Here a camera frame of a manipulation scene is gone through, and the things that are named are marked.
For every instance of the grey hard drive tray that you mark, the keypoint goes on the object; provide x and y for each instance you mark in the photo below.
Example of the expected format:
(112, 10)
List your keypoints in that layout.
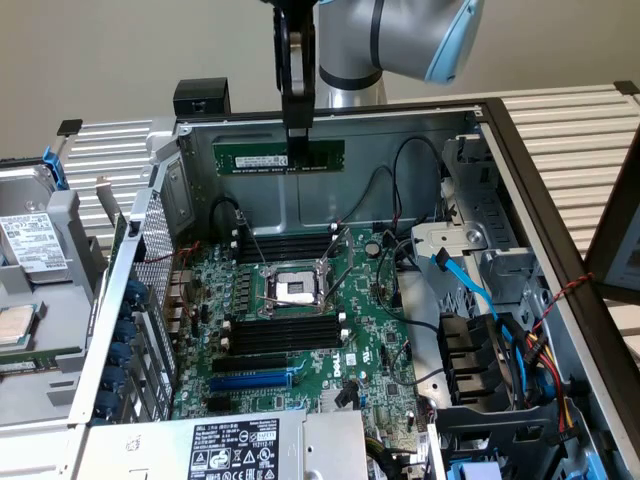
(65, 310)

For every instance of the short black expansion slot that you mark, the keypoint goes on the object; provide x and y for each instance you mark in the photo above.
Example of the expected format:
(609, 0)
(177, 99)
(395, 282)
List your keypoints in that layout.
(218, 405)

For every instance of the silver power supply with label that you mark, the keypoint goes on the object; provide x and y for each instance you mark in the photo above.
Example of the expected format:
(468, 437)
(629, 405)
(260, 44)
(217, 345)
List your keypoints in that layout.
(150, 450)

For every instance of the black table end cap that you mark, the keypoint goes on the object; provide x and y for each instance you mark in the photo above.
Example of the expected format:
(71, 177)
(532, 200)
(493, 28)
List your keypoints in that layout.
(70, 127)
(627, 87)

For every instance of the black framed side panel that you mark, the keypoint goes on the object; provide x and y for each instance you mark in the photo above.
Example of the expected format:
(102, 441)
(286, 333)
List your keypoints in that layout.
(615, 225)

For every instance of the green motherboard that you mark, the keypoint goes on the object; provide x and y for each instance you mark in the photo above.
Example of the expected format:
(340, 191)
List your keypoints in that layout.
(370, 310)

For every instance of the silver disk bay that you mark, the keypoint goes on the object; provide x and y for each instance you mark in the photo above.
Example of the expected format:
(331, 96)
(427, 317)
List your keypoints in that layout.
(480, 210)

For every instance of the long silver locking lever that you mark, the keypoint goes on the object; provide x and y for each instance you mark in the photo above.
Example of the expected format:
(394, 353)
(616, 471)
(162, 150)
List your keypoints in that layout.
(252, 242)

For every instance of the blue disk caddy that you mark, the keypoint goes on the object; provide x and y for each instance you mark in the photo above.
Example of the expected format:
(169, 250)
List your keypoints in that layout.
(55, 167)

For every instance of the long black expansion slot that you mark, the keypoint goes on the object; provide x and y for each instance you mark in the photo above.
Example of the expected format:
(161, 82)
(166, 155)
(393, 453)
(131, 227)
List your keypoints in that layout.
(250, 363)

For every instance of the dark plastic shroud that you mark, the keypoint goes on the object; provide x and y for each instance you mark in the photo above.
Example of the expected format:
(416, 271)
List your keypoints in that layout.
(500, 440)

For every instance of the CPU socket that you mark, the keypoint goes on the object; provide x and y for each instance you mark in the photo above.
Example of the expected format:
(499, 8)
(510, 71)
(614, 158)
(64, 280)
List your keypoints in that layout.
(292, 290)

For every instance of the open grey PC case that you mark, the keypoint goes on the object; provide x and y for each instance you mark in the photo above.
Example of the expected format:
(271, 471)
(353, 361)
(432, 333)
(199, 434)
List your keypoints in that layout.
(280, 210)

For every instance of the green RAM stick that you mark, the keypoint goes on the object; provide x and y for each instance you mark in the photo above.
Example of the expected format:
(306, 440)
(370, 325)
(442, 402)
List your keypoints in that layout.
(250, 160)
(20, 366)

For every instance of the black case fan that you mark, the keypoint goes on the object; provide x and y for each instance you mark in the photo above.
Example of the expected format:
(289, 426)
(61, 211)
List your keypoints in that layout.
(465, 350)

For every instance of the short silver locking lever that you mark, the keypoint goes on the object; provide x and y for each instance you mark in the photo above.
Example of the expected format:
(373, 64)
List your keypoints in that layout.
(270, 300)

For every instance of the silver hard disk white label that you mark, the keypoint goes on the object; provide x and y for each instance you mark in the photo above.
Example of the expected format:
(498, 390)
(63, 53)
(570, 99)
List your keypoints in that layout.
(32, 245)

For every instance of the small silver heat sink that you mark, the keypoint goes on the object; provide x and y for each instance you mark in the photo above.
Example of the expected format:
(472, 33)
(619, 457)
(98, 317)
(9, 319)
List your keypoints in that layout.
(327, 400)

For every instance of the silver CPU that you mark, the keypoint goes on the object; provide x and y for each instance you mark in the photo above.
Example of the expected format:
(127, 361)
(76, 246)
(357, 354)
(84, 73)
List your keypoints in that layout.
(12, 325)

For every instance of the silver socket cover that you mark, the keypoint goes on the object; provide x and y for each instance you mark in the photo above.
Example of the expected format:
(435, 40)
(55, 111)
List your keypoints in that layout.
(343, 235)

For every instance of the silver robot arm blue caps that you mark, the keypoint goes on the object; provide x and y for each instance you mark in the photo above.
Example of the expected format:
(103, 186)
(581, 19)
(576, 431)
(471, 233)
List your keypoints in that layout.
(350, 35)

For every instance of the black box bracket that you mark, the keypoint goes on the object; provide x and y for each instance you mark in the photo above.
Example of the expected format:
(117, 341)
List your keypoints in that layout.
(200, 92)

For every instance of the graphics card with silver bracket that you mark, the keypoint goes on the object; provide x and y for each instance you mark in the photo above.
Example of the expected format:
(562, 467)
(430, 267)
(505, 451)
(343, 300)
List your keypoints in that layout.
(107, 200)

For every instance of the blue expansion slot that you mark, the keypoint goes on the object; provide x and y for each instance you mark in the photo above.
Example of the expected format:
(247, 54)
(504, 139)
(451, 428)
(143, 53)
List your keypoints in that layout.
(250, 382)

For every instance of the silver coin battery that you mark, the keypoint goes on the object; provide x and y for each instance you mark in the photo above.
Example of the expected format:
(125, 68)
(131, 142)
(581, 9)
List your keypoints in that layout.
(372, 247)

